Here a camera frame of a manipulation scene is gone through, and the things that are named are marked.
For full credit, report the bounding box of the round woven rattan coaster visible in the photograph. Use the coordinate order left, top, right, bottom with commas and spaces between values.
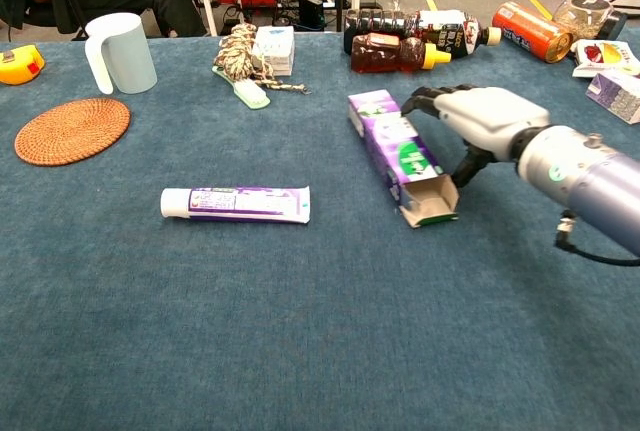
14, 97, 132, 168

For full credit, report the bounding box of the white tissue packet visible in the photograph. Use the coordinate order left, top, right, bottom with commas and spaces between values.
251, 25, 296, 77

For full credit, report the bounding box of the glass jar black lid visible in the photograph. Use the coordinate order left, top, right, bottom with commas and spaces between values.
552, 0, 628, 42

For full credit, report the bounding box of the orange drink can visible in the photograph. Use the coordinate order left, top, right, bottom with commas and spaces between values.
491, 1, 574, 65

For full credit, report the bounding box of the purple toothpaste carton box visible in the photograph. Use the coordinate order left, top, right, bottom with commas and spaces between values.
347, 89, 460, 229

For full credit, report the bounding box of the bear-shaped honey bottle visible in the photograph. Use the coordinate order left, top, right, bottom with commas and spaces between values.
350, 33, 453, 75

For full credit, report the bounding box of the dark tea plastic bottle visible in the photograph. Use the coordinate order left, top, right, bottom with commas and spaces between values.
343, 8, 503, 58

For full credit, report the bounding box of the blue carpet table cover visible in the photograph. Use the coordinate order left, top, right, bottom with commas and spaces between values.
0, 33, 640, 431

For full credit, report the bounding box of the purple white toothpaste tube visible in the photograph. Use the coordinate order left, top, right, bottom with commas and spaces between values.
159, 185, 312, 225

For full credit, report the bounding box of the braided rope bundle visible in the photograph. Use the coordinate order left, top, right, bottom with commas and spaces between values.
213, 22, 312, 96

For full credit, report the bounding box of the pale blue cup white handle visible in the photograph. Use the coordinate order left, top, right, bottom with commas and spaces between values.
83, 12, 159, 96

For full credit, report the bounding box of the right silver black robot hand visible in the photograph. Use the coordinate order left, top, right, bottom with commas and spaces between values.
401, 83, 551, 190

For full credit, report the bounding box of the white fruit snack packet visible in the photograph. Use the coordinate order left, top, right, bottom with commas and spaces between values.
570, 38, 640, 79

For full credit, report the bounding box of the black power box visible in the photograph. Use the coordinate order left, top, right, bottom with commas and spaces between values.
298, 0, 326, 30

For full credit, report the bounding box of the yellow tape measure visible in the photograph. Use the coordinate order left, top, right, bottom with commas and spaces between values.
0, 44, 46, 87

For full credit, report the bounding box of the small purple white carton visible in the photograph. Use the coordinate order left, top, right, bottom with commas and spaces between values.
585, 70, 640, 126

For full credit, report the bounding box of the pale green brush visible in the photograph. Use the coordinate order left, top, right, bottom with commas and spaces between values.
211, 65, 272, 111

